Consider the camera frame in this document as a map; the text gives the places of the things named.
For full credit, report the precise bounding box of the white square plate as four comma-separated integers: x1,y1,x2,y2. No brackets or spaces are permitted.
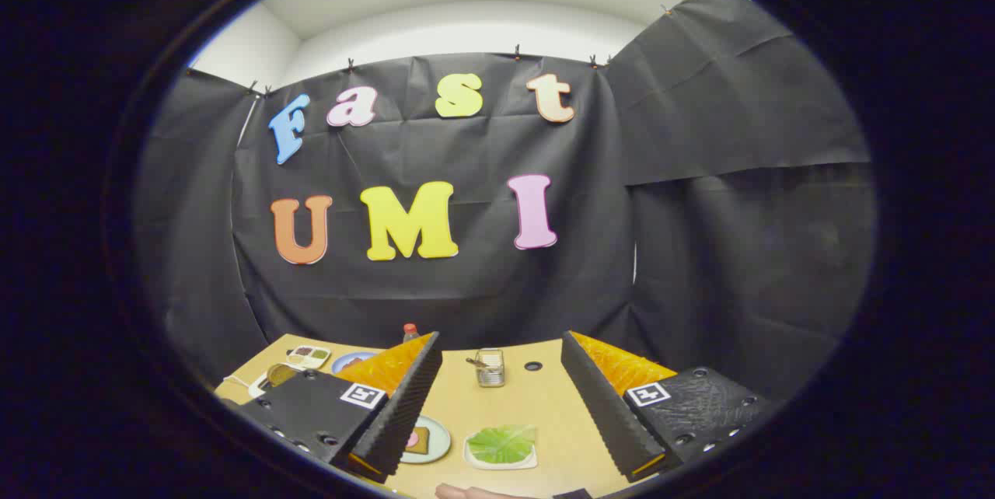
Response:
463,425,539,472

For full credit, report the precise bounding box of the metal wire utensil holder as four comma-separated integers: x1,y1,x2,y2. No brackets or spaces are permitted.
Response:
471,348,507,388

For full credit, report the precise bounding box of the blue round plate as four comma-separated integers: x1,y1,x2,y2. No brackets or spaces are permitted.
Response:
331,351,379,375

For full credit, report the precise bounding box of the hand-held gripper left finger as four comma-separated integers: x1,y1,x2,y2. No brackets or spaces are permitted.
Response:
236,331,444,483

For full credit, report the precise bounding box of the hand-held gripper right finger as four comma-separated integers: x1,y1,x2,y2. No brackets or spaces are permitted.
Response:
560,330,772,483

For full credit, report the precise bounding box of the green lettuce leaf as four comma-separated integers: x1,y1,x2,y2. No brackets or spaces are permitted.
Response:
467,425,538,465

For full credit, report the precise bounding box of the white compartment seasoning tray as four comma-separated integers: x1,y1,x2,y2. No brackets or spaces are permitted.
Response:
287,344,332,371

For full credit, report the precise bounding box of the pale green round plate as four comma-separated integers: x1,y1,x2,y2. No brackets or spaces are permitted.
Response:
400,415,452,465

